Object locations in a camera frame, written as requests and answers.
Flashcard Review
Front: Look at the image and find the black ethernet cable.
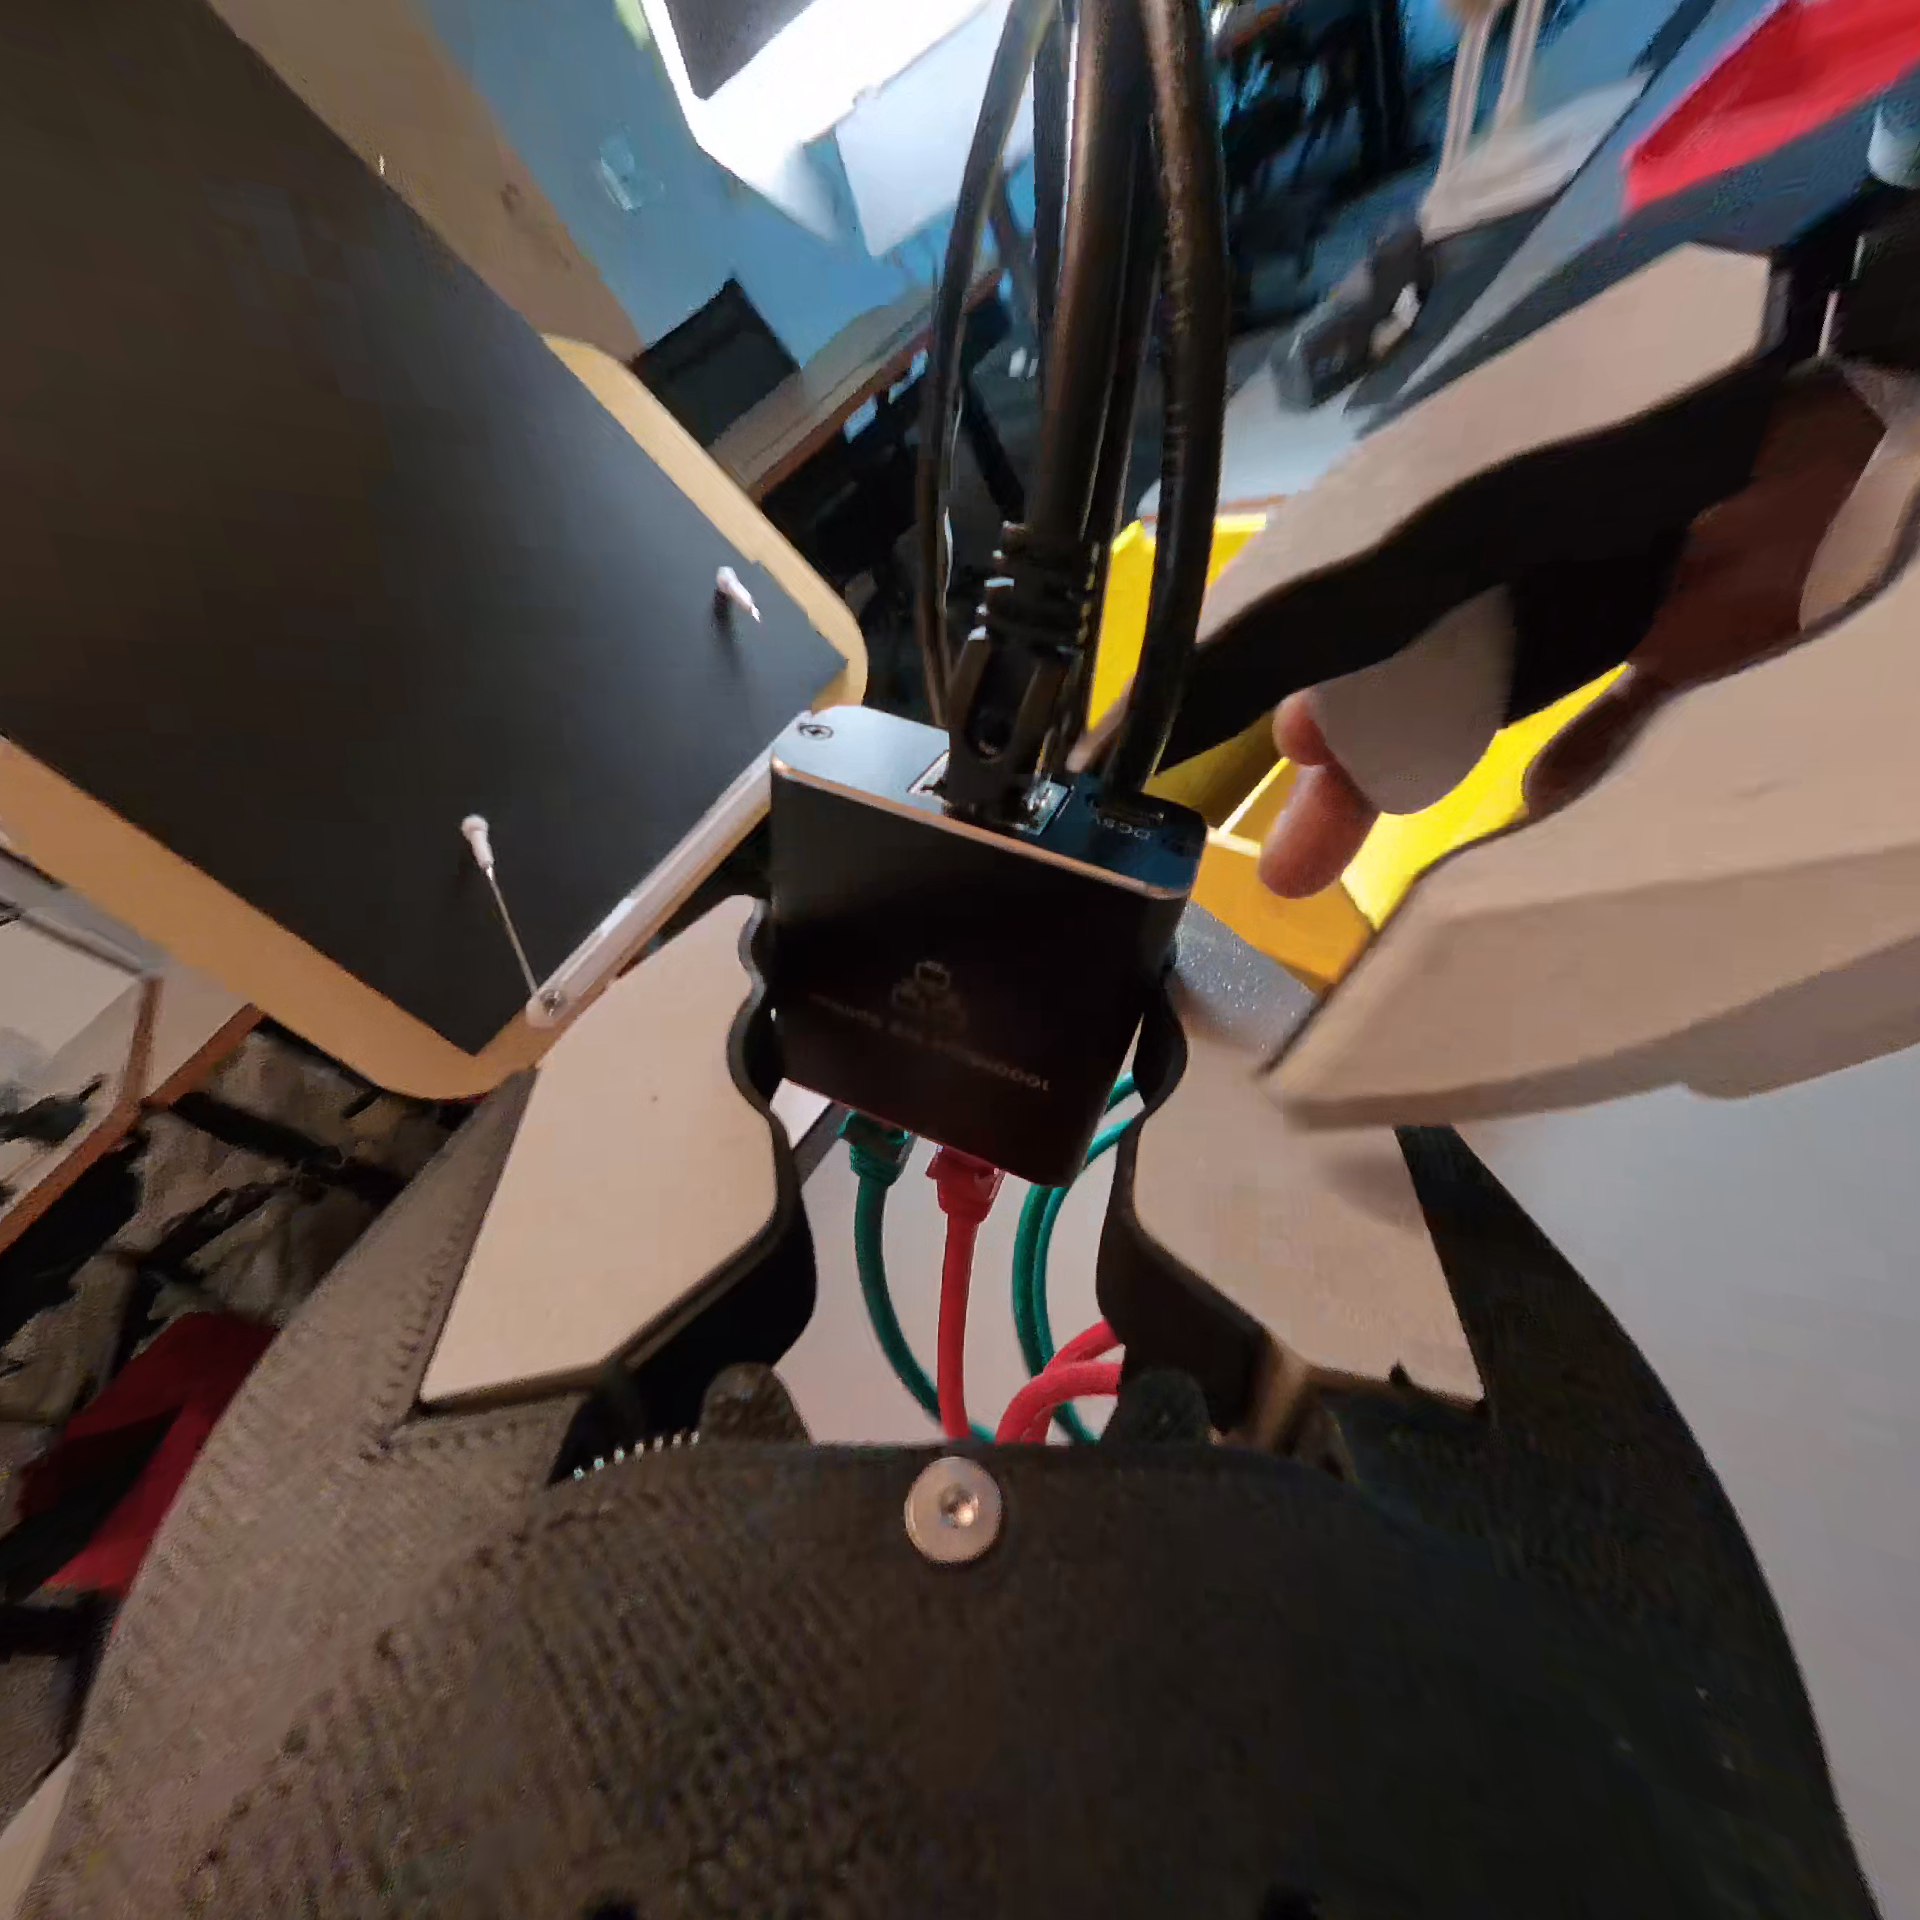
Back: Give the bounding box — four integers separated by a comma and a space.
914, 0, 1231, 835

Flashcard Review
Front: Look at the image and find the green ethernet cable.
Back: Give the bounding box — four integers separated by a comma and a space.
838, 1072, 1142, 1450

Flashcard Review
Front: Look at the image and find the red ethernet cable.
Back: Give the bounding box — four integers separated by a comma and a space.
924, 1147, 1128, 1450

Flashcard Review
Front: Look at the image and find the white metal stand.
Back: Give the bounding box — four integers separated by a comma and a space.
457, 735, 789, 1033

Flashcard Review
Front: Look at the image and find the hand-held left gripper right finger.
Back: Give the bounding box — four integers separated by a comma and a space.
1094, 900, 1489, 1450

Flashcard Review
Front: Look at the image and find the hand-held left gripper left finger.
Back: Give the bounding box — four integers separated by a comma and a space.
415, 897, 822, 1420

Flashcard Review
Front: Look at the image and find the yellow storage bin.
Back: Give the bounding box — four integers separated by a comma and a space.
1087, 510, 1637, 991

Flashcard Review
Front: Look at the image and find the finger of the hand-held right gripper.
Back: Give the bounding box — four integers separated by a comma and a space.
1140, 248, 1823, 774
1264, 449, 1920, 1133

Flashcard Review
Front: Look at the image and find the black board with wooden rim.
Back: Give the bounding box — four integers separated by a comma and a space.
0, 0, 871, 1104

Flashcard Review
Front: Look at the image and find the red tote bag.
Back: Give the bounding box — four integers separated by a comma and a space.
28, 1316, 280, 1592

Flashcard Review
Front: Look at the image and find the black ethernet splitter adapter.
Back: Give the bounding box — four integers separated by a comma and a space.
764, 708, 1209, 1188

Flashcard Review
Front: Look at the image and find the person's right hand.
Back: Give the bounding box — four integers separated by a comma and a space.
1259, 375, 1892, 903

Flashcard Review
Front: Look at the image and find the studio softbox light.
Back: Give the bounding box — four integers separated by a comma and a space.
646, 0, 1036, 251

